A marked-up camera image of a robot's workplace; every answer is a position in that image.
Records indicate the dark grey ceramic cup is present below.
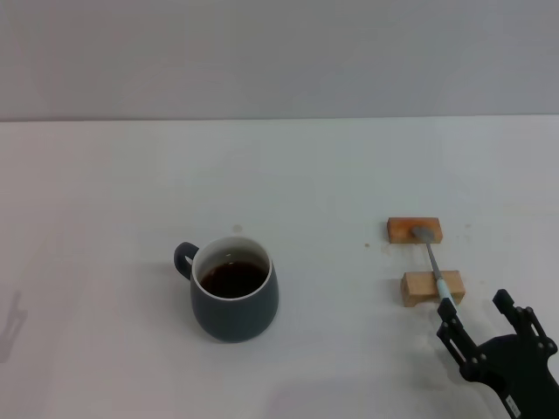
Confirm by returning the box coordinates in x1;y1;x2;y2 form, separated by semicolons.
174;236;280;344

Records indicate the orange stained wooden block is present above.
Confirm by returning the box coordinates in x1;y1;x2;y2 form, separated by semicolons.
386;216;445;245

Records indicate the blue handled metal spoon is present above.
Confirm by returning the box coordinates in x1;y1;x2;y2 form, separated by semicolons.
410;224;459;309

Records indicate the pale notched wooden block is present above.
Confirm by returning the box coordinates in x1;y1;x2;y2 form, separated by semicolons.
401;269;466;309

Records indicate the dark coffee liquid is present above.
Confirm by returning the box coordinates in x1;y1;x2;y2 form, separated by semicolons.
195;260;269;300

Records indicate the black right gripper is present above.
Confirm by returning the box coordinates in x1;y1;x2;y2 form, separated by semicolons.
436;288;559;419

